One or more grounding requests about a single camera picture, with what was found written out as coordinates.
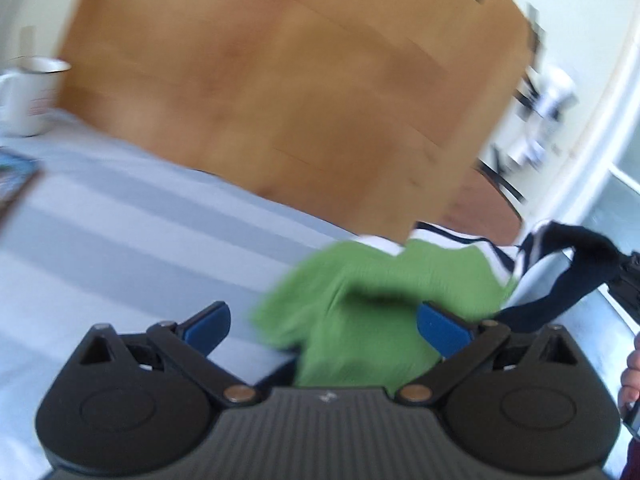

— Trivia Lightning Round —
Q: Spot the green knit sweater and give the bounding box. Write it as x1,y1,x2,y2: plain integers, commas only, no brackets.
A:
253,236,518,392

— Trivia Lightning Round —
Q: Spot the person's right hand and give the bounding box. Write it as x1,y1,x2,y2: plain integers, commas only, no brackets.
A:
617,347,640,413

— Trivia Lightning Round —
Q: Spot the striped light blue bedsheet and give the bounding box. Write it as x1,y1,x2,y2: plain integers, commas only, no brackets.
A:
1,114,639,479

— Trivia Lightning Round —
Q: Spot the dark smartphone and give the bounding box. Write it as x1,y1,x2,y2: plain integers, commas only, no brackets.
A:
0,148,41,221

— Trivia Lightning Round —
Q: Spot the white enamel mug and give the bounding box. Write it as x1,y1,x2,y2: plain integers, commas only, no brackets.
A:
1,56,72,138

